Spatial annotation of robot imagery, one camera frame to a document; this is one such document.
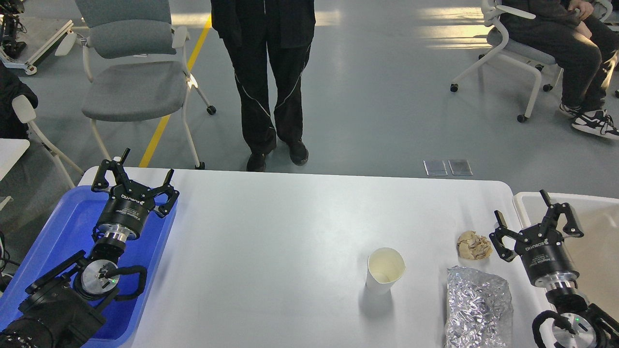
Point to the white cart with equipment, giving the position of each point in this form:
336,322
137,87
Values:
26,40

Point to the metal floor plate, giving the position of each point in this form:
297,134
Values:
435,168
460,167

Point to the metal floor plate right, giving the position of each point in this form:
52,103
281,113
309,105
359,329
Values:
460,167

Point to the white chair right background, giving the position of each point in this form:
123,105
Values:
509,50

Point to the white chair left edge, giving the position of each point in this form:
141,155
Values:
26,114

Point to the crumpled brown paper ball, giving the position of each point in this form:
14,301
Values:
471,246

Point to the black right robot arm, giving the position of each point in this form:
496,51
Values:
577,323

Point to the standing person in black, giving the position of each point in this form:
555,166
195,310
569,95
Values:
269,44

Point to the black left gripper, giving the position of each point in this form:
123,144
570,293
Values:
127,210

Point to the white paper cup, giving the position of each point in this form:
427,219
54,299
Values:
385,266

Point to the seated person in black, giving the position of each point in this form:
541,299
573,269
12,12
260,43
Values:
582,45

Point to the grey office chair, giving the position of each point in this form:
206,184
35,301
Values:
143,90

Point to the silver foil bag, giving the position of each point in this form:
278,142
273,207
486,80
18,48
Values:
479,311

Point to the blue plastic tray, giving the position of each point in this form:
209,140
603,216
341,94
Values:
68,231

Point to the metal floor plate left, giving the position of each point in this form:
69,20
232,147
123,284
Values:
435,168

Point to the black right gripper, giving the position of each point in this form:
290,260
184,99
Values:
544,253

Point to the white side table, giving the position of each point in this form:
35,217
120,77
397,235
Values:
10,151

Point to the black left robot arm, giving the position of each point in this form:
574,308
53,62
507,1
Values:
87,277

